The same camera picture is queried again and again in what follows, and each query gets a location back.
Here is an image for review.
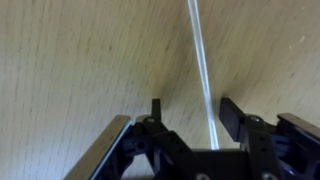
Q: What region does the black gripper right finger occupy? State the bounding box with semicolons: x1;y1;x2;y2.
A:
219;97;320;180

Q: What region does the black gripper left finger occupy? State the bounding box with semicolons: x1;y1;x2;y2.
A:
63;98;201;180

